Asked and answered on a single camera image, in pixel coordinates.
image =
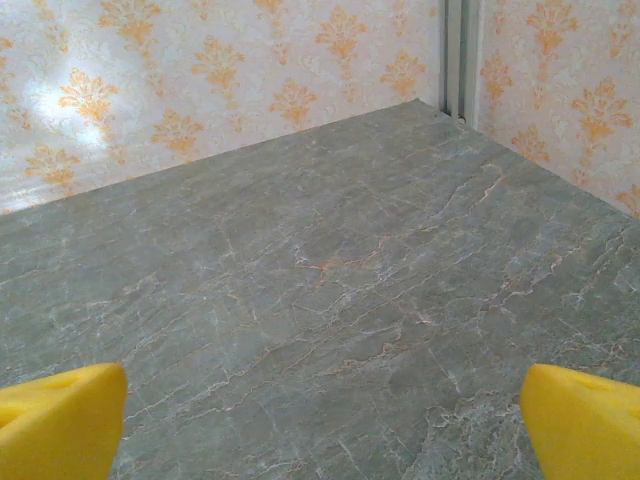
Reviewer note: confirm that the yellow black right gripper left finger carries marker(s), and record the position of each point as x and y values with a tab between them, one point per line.
55	425

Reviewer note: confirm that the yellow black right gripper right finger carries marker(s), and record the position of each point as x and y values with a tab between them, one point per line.
585	430

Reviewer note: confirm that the aluminium frame corner post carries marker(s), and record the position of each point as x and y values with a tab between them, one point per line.
459	55

